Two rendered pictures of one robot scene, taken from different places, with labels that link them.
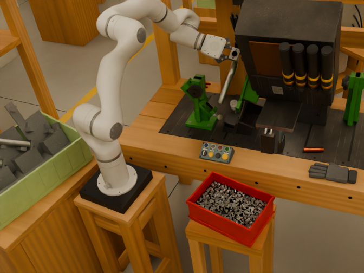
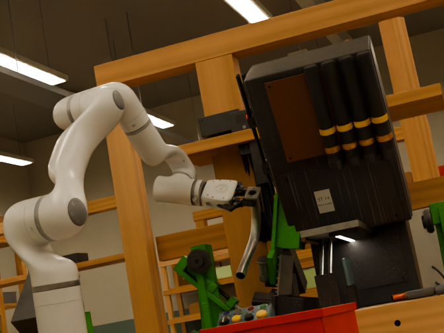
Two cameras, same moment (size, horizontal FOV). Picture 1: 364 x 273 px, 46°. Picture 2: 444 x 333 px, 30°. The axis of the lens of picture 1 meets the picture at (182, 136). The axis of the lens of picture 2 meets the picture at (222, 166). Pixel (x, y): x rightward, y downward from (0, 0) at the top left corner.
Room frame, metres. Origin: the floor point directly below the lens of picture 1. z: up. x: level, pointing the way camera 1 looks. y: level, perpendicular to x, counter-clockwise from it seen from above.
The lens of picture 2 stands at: (-0.69, 0.36, 0.93)
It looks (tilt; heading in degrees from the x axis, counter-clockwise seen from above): 11 degrees up; 347
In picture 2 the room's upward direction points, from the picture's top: 10 degrees counter-clockwise
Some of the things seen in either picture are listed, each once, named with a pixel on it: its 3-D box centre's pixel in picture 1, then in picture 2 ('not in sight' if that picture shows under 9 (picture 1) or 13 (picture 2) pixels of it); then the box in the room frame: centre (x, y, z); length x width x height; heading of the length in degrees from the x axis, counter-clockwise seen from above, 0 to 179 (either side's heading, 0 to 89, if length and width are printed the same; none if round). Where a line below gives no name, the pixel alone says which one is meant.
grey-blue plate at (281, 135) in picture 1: (281, 136); (351, 283); (1.52, -0.47, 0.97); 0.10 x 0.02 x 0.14; 152
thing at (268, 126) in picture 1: (283, 103); (340, 234); (1.58, -0.48, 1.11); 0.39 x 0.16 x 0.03; 152
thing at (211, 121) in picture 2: not in sight; (222, 124); (2.04, -0.31, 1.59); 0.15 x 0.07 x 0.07; 62
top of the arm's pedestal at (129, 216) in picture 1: (120, 189); not in sight; (1.47, 0.33, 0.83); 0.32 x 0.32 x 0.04; 55
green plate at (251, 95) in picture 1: (253, 84); (288, 226); (1.69, -0.37, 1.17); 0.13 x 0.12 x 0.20; 62
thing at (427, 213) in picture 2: (345, 82); (427, 221); (1.67, -0.80, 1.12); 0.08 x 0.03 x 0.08; 152
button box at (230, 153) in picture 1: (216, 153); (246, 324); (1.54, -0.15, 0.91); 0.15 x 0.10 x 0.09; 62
